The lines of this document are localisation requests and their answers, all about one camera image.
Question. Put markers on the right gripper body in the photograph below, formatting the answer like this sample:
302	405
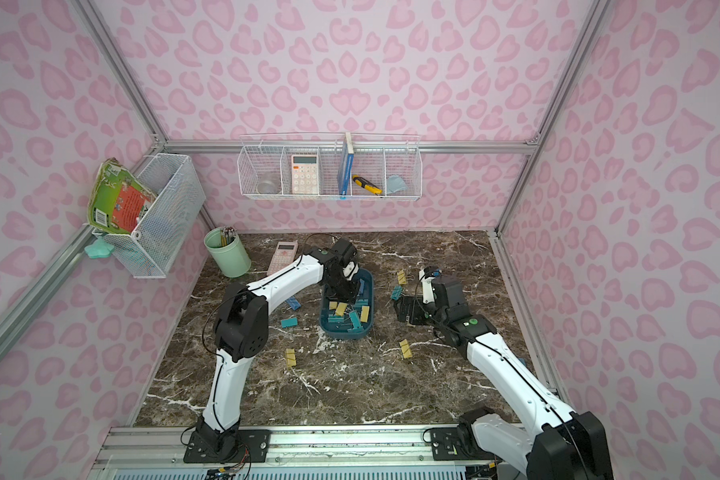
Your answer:
413	308

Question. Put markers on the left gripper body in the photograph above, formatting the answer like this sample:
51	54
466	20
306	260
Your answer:
342	287

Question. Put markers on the teal binder clip table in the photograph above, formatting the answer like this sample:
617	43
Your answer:
396	293

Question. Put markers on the teal plastic storage box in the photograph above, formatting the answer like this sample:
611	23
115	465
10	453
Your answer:
349	321

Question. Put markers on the blue binder clip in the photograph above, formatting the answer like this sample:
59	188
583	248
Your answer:
293	303

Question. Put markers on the yellow binder clip table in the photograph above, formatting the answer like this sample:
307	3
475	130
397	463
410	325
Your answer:
290	358
405	349

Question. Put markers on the teal binder clip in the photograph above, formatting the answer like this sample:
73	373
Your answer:
290	322

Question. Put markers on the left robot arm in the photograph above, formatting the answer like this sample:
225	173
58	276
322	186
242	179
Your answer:
241	332

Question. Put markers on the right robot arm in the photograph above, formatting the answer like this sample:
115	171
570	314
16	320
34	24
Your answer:
552	440

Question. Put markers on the pink calculator on table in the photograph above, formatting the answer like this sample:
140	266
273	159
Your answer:
283	256

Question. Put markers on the yellow black utility knife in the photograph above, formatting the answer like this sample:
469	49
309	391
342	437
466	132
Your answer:
367	185

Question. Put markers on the light blue cloth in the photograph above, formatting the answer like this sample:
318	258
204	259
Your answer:
395	184

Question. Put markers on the white orange calculator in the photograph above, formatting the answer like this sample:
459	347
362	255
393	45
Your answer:
305	176

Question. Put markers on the clear tape roll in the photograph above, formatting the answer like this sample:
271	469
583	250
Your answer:
268	184

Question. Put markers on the blue book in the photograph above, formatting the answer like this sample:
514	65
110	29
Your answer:
345	166

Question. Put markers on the mint green pen cup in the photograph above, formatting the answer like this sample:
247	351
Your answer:
228	252

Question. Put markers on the white mesh side basket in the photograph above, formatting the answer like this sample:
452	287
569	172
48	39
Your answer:
151	249

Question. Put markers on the green red booklet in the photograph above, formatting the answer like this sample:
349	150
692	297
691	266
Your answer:
118	200

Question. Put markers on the mint star hook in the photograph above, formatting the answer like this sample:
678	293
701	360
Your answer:
99	248

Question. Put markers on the white wire wall basket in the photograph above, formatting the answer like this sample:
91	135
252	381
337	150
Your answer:
377	156

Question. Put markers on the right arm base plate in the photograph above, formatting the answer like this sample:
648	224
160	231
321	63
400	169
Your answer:
453	443

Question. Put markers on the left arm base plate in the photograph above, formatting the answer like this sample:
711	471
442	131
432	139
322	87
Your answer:
246	445

